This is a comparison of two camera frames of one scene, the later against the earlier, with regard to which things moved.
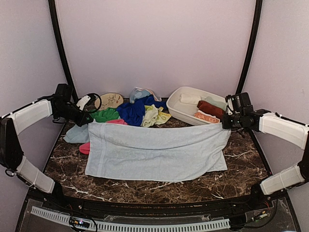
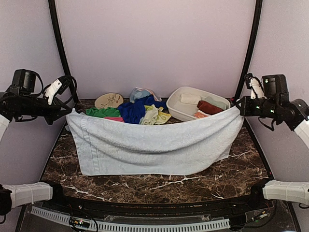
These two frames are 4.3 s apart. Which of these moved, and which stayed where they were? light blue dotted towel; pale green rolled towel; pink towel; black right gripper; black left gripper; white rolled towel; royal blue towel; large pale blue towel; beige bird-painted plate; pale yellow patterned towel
Moved: large pale blue towel; black left gripper; black right gripper; pink towel
Stayed: pale green rolled towel; pale yellow patterned towel; royal blue towel; beige bird-painted plate; white rolled towel; light blue dotted towel
